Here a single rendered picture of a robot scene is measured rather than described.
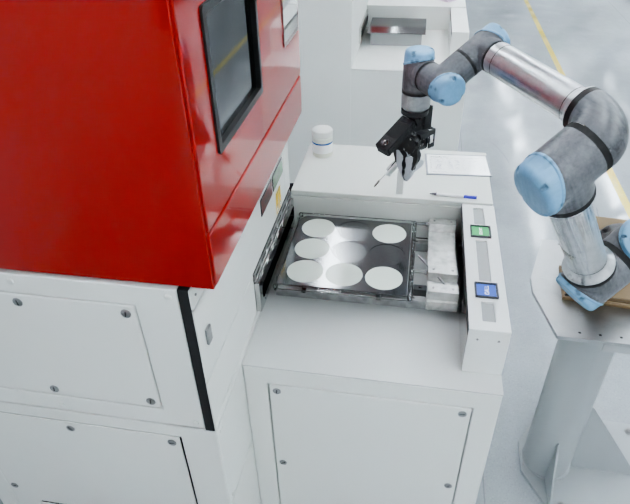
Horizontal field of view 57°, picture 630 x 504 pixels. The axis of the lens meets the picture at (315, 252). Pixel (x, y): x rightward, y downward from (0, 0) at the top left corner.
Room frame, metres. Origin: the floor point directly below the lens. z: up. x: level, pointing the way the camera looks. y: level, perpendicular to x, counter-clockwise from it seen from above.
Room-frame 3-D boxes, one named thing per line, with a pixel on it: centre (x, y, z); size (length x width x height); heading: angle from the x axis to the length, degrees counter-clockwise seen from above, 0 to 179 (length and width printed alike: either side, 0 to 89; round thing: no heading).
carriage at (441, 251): (1.32, -0.36, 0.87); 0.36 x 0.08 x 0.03; 169
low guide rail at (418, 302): (1.22, -0.13, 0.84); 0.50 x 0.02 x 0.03; 79
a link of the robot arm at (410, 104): (1.44, -0.27, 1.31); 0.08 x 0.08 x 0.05
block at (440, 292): (1.16, -0.33, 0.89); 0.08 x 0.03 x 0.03; 79
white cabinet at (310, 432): (1.41, -0.22, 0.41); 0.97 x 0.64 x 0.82; 169
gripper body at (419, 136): (1.44, -0.28, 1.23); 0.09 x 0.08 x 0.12; 128
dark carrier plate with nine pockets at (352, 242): (1.35, -0.10, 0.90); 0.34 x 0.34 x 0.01; 79
